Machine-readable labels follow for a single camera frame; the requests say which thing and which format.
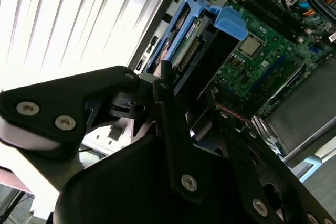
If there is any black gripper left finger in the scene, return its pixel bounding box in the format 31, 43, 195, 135
0, 60, 205, 204

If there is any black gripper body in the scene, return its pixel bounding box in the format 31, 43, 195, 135
54, 133, 245, 224

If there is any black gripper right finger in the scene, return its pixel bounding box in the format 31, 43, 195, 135
206, 89, 336, 224

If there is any hard disk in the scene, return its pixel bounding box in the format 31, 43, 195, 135
143, 0, 249, 101

